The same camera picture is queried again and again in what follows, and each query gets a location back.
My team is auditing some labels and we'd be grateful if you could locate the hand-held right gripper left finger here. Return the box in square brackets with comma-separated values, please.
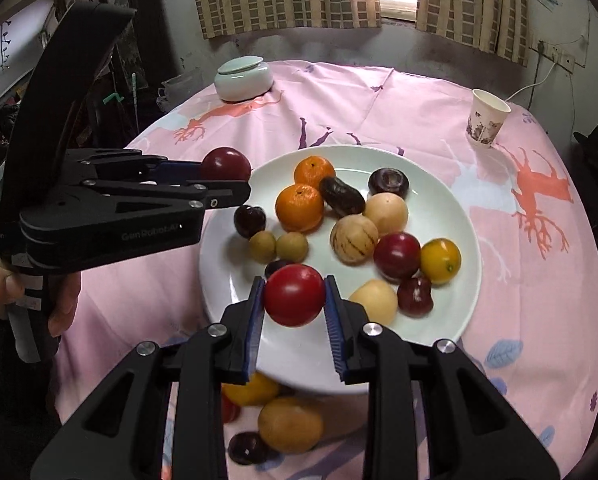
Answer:
[31, 276, 267, 480]

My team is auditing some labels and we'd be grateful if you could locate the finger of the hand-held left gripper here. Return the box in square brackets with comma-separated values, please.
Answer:
[66, 149, 210, 186]
[54, 179, 253, 211]

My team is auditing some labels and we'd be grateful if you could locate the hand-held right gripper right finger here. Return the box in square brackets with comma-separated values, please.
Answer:
[323, 275, 565, 480]

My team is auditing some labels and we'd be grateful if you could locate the dark red plum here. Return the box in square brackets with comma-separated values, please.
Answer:
[200, 147, 253, 183]

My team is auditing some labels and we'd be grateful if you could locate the dark purple plum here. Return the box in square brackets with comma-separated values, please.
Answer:
[227, 431, 271, 466]
[233, 205, 268, 239]

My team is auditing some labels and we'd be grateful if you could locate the red tomato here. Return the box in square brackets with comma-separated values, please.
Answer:
[263, 264, 327, 328]

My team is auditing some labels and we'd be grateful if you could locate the pale yellow round fruit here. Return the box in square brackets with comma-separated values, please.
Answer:
[347, 280, 398, 327]

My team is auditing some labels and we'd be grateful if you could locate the small dark purple fruit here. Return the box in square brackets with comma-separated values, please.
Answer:
[264, 258, 295, 278]

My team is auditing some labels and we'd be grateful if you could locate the small tan longan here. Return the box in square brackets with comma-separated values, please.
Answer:
[248, 230, 278, 263]
[276, 231, 310, 264]

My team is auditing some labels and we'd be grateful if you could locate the dark red lobed fruit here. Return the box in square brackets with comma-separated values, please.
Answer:
[396, 275, 435, 318]

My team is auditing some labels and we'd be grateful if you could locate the striped pale pepino melon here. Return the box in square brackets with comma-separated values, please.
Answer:
[329, 214, 380, 264]

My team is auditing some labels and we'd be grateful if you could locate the dark purple elongated fruit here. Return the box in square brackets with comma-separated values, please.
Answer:
[319, 176, 366, 218]

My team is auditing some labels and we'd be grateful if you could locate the yellow-orange round fruit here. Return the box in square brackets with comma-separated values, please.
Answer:
[419, 238, 462, 286]

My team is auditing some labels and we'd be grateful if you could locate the dark purple ring-topped fruit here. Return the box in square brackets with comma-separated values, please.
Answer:
[367, 167, 411, 200]

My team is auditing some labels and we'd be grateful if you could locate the white round plate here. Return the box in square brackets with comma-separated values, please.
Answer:
[199, 145, 482, 395]

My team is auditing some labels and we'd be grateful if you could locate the person's left hand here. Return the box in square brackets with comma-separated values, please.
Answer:
[0, 260, 82, 338]

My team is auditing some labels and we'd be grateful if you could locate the orange-yellow round fruit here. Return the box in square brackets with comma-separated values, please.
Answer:
[222, 372, 281, 407]

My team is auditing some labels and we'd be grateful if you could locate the orange mandarin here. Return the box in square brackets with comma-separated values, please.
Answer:
[293, 156, 336, 188]
[275, 183, 326, 234]

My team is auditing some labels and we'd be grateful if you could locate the small red fruit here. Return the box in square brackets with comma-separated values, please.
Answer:
[222, 394, 242, 423]

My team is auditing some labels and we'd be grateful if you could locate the tan yellow round fruit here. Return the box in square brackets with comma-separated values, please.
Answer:
[257, 396, 324, 455]

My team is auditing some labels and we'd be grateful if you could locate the pale green lidded ceramic jar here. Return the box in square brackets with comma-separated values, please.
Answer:
[214, 55, 274, 103]

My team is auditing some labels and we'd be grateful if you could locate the pale peach-coloured round fruit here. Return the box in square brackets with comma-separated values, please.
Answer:
[363, 192, 409, 236]

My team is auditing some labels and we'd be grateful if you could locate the pink printed tablecloth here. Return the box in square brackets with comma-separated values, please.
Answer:
[54, 60, 598, 480]

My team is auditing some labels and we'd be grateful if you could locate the floral paper cup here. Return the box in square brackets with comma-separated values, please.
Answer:
[465, 88, 511, 149]

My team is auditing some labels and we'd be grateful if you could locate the white power cable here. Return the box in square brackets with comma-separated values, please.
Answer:
[504, 57, 555, 103]

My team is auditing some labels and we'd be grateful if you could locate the white wall socket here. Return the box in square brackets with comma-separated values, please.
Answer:
[529, 40, 577, 72]

